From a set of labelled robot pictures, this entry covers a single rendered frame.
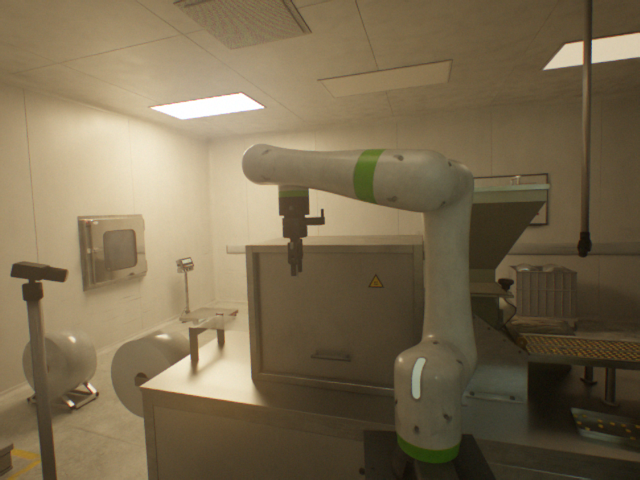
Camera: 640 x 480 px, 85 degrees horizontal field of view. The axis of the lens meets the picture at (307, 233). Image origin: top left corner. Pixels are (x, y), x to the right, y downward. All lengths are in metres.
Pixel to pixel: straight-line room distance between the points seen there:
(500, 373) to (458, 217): 0.75
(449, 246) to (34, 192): 3.70
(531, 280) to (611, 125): 2.08
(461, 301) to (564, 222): 4.55
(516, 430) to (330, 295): 0.69
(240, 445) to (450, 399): 0.91
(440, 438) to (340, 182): 0.53
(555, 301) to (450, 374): 4.19
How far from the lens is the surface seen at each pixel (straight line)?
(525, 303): 4.84
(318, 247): 1.29
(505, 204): 1.30
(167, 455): 1.71
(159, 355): 1.93
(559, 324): 1.78
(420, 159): 0.69
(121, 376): 2.15
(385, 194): 0.71
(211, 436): 1.54
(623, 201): 5.59
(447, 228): 0.84
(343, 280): 1.31
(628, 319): 5.80
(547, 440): 1.32
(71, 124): 4.40
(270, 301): 1.43
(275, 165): 0.87
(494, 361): 1.44
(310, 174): 0.80
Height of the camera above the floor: 1.47
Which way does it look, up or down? 4 degrees down
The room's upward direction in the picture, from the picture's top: 2 degrees counter-clockwise
